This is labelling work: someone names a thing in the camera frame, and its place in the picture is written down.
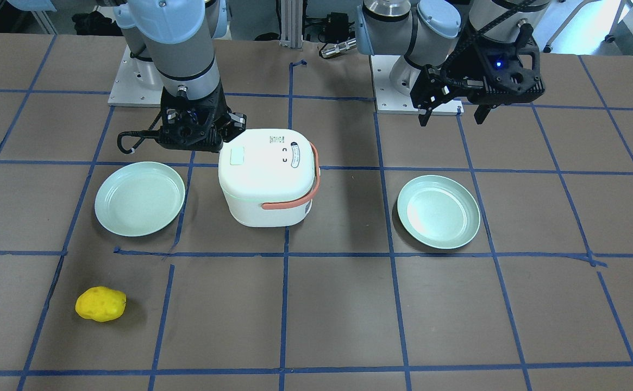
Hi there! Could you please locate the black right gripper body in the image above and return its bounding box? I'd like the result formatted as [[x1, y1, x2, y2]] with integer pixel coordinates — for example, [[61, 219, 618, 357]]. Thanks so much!
[[157, 84, 230, 153]]

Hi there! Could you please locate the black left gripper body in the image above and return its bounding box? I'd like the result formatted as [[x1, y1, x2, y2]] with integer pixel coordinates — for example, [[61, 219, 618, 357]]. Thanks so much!
[[446, 37, 546, 105]]

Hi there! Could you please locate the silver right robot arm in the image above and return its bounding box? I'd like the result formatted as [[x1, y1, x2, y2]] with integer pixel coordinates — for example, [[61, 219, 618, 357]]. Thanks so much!
[[11, 1, 246, 154]]

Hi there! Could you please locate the white rice cooker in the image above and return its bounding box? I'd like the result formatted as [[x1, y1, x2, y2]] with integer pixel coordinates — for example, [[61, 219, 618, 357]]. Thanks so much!
[[218, 128, 321, 228]]

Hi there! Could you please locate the green plate near yellow toy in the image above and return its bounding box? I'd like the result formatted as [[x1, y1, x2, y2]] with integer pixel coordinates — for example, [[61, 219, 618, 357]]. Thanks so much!
[[93, 161, 186, 237]]

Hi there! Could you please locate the silver metal connector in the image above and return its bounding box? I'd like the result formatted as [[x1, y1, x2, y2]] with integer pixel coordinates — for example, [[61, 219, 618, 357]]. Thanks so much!
[[318, 38, 358, 60]]

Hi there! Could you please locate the black power adapter background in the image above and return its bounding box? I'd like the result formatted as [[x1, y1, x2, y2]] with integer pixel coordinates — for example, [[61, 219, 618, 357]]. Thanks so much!
[[312, 12, 351, 43]]

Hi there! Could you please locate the green plate far side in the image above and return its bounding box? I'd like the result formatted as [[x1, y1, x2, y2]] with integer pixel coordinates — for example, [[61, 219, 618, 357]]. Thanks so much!
[[396, 175, 481, 249]]

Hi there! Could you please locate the yellow toy potato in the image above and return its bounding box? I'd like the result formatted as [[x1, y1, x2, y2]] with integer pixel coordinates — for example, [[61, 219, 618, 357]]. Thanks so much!
[[74, 286, 127, 323]]

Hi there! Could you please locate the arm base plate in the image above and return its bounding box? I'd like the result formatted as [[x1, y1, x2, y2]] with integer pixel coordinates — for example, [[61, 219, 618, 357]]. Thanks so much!
[[369, 54, 464, 116], [108, 47, 163, 108]]

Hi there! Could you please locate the aluminium frame post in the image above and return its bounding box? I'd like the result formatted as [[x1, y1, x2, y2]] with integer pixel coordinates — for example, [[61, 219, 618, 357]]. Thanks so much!
[[278, 0, 304, 51]]

